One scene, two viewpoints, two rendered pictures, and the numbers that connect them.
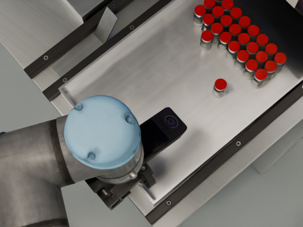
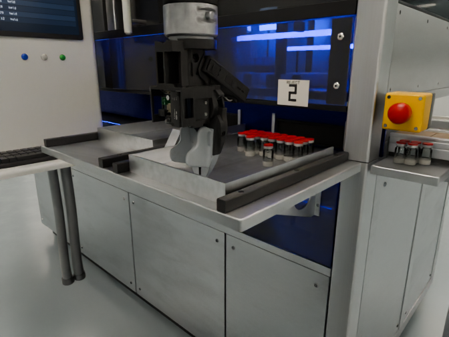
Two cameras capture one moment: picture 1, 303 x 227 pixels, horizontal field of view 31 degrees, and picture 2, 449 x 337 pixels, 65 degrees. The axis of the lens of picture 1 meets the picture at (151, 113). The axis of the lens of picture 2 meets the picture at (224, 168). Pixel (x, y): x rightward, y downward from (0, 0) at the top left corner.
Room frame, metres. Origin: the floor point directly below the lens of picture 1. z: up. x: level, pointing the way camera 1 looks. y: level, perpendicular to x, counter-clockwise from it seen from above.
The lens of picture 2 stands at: (-0.38, 0.14, 1.08)
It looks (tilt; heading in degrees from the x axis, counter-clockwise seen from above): 16 degrees down; 346
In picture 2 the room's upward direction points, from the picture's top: straight up
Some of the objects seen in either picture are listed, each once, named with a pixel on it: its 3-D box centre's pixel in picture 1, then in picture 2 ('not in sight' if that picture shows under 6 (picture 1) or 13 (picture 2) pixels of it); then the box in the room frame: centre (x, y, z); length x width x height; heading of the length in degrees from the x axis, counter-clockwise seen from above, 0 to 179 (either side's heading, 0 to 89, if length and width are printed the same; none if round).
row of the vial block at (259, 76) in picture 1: (228, 46); (268, 146); (0.36, -0.15, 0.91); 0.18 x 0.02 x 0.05; 32
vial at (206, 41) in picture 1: (206, 40); (250, 146); (0.37, -0.11, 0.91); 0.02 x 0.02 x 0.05
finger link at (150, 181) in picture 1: (141, 174); (212, 126); (0.13, 0.03, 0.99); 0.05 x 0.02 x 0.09; 33
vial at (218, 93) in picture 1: (219, 88); (268, 156); (0.28, -0.12, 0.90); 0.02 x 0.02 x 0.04
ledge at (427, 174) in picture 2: not in sight; (413, 168); (0.22, -0.43, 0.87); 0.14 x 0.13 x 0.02; 123
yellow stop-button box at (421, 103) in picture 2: not in sight; (407, 111); (0.21, -0.39, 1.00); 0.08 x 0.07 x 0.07; 123
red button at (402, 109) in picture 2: not in sight; (400, 113); (0.19, -0.35, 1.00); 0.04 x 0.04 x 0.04; 33
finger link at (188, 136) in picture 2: not in sight; (186, 153); (0.15, 0.06, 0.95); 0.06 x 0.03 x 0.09; 123
